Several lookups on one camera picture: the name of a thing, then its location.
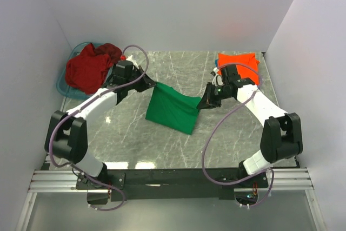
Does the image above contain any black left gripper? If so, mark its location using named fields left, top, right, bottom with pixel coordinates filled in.
left=125, top=65, right=156, bottom=93

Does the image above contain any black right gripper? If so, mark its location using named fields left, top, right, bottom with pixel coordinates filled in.
left=197, top=82, right=232, bottom=110

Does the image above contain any green t shirt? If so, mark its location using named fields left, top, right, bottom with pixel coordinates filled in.
left=145, top=82, right=201, bottom=135

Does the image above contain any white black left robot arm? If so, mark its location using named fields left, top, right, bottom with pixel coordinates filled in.
left=44, top=60, right=156, bottom=189

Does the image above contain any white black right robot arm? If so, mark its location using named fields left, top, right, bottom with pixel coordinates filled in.
left=197, top=63, right=303, bottom=187

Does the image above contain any dark maroon t shirt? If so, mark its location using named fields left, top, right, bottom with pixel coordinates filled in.
left=94, top=43, right=122, bottom=64

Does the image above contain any orange folded t shirt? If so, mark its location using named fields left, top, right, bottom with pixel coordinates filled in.
left=217, top=52, right=260, bottom=85

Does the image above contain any red t shirt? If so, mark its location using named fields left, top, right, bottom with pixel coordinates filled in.
left=64, top=43, right=113, bottom=95

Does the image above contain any teal plastic laundry basket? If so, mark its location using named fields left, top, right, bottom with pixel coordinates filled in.
left=56, top=42, right=103, bottom=100

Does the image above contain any black mounting base plate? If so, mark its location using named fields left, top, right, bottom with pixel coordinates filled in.
left=76, top=168, right=269, bottom=204

